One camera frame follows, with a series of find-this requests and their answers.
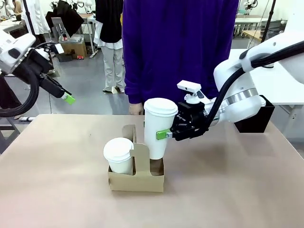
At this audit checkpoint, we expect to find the long white lab table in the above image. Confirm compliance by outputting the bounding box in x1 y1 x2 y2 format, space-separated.
234 14 269 38

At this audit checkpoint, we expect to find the white plastic cup lid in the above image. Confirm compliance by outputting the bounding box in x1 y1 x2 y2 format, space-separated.
103 137 135 163
143 97 179 117

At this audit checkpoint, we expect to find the brown cardboard box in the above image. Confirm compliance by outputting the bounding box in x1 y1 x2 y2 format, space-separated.
60 41 87 60

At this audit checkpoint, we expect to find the black hanging cloth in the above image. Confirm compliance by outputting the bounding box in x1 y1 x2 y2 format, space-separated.
45 0 85 38

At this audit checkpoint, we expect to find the grey storage bin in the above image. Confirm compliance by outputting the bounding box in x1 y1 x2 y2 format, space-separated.
58 34 85 45

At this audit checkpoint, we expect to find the person's right hand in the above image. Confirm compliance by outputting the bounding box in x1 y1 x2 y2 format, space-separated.
129 102 145 116

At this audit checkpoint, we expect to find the tall white paper cup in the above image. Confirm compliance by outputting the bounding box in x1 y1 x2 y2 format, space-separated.
144 110 177 160

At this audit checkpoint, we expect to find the person in purple sweater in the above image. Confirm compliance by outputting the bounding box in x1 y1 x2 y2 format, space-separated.
121 0 239 116

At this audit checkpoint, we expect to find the person in white coat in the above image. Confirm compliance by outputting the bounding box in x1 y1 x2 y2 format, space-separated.
21 0 52 36

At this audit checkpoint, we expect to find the black left arm cable bundle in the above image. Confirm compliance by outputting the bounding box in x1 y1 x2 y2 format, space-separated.
0 41 60 117

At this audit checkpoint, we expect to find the black plastic bin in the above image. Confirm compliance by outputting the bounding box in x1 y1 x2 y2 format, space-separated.
234 95 276 133

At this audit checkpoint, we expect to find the short white paper cup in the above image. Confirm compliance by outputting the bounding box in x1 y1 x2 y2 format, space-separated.
108 155 134 175

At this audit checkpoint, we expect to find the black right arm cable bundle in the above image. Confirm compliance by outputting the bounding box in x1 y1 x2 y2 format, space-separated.
205 40 304 130

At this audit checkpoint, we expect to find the black stand pole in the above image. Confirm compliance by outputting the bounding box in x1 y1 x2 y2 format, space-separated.
258 0 277 45

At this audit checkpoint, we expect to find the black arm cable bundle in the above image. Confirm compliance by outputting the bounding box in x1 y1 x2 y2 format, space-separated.
0 41 60 117
205 40 304 130

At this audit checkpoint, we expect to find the white tube with black band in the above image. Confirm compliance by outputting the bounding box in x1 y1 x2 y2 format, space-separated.
19 115 37 123

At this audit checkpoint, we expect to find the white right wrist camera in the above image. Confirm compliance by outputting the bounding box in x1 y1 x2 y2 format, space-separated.
177 80 205 104

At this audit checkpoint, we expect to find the person in black top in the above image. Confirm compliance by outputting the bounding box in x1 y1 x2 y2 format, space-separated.
94 0 126 93

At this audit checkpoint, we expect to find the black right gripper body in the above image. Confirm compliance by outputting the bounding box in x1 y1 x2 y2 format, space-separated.
170 101 209 142

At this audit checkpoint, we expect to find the brown cardboard cup carrier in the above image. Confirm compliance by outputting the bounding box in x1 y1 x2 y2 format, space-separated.
108 124 165 193

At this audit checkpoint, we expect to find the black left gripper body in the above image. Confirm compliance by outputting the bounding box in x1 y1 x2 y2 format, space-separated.
21 51 72 98

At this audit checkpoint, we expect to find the wooden top table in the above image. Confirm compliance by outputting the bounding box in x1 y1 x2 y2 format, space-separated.
241 29 270 46

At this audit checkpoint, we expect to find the person's left forearm purple sleeve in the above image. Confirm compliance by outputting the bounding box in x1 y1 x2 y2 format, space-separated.
206 30 233 72

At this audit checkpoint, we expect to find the person's right forearm purple sleeve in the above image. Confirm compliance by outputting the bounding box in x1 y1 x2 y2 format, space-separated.
123 52 147 105

